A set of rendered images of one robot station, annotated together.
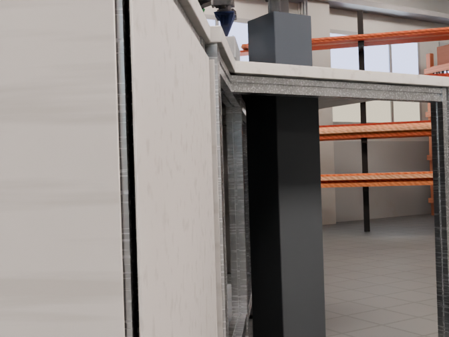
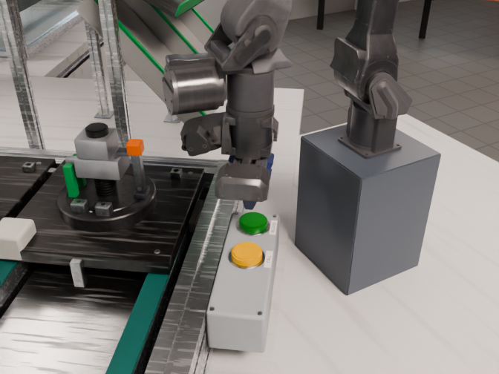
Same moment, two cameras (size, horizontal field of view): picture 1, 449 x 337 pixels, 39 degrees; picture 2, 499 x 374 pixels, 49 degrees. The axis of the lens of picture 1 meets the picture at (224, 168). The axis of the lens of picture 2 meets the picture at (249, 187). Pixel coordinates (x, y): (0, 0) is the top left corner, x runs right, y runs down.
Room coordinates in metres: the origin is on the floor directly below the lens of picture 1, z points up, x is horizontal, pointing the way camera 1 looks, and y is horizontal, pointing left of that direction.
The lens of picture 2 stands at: (1.24, -0.04, 1.42)
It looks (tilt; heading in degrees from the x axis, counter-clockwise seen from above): 32 degrees down; 2
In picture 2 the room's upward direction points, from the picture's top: straight up
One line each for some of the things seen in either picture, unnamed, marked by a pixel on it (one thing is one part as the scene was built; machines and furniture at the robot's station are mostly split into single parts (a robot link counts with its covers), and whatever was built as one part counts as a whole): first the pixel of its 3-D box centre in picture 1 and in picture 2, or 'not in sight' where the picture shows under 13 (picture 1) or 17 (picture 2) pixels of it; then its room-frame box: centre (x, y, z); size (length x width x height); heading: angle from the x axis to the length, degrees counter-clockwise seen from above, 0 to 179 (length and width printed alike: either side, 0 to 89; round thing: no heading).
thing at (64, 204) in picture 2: not in sight; (108, 197); (1.91, 0.19, 0.98); 0.14 x 0.14 x 0.02
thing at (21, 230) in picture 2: not in sight; (13, 239); (1.82, 0.30, 0.97); 0.05 x 0.05 x 0.04; 85
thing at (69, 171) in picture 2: not in sight; (70, 180); (1.90, 0.24, 1.01); 0.01 x 0.01 x 0.05; 85
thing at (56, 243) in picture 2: not in sight; (109, 208); (1.91, 0.19, 0.96); 0.24 x 0.24 x 0.02; 85
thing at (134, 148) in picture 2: not in sight; (132, 165); (1.90, 0.15, 1.04); 0.04 x 0.02 x 0.08; 85
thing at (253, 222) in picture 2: not in sight; (253, 225); (1.87, -0.02, 0.96); 0.04 x 0.04 x 0.02
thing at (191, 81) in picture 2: not in sight; (217, 62); (1.86, 0.02, 1.21); 0.12 x 0.08 x 0.11; 112
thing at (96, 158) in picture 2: not in sight; (93, 149); (1.91, 0.20, 1.06); 0.08 x 0.04 x 0.07; 85
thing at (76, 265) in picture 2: not in sight; (78, 272); (1.78, 0.20, 0.95); 0.01 x 0.01 x 0.04; 85
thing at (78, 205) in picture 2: not in sight; (79, 205); (1.86, 0.22, 1.00); 0.02 x 0.01 x 0.02; 85
